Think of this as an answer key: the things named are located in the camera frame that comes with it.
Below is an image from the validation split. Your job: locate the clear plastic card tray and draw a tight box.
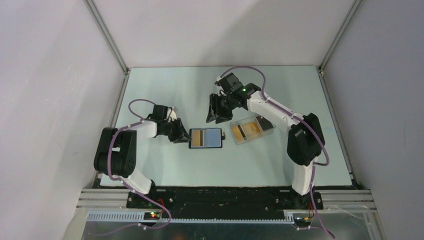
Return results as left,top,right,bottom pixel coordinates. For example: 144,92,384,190
230,114,276,145

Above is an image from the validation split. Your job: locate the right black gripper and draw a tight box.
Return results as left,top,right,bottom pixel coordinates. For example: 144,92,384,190
205,94,235,126

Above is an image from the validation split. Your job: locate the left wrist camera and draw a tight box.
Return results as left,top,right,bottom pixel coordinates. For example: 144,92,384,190
168,107,178,121

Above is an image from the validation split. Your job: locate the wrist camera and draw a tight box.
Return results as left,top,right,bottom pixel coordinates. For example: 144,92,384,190
214,76,223,87
168,107,178,121

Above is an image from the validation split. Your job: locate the aluminium frame post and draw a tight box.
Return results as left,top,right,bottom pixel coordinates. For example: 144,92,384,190
83,0,129,75
317,0,364,73

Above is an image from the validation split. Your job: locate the controller board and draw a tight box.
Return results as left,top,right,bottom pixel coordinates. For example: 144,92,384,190
293,216,314,231
143,211,162,221

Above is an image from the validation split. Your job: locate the right controller board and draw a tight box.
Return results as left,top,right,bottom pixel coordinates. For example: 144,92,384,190
293,216,314,231

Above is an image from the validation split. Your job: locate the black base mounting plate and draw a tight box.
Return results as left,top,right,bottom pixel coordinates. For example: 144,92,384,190
126,186,324,221

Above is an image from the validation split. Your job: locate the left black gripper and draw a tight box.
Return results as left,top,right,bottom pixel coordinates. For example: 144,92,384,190
160,117,192,144

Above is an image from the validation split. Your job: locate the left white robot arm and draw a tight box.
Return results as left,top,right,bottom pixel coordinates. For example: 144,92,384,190
93,104,192,208

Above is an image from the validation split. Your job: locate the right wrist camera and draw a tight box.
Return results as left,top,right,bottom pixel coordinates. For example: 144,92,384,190
214,76,223,87

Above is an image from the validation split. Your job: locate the left controller board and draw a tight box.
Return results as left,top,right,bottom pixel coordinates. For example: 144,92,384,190
143,211,162,221

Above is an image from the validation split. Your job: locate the black card holder wallet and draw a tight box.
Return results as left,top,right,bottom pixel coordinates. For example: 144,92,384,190
188,128,226,149

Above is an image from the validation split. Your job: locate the left aluminium frame post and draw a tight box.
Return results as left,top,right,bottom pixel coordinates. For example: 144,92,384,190
83,0,129,75

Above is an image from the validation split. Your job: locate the orange credit card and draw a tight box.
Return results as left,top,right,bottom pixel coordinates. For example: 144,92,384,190
231,124,248,144
191,129,204,148

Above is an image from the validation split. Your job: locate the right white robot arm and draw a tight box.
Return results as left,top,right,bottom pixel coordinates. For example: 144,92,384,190
206,73,325,209

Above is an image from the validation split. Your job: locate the right aluminium frame post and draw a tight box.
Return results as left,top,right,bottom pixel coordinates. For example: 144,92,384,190
317,0,364,73

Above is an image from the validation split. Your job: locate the black credit card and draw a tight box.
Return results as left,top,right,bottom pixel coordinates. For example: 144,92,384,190
256,115,274,132

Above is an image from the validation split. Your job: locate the orange VIP card in tray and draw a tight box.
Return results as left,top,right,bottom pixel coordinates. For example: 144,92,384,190
242,121,260,137

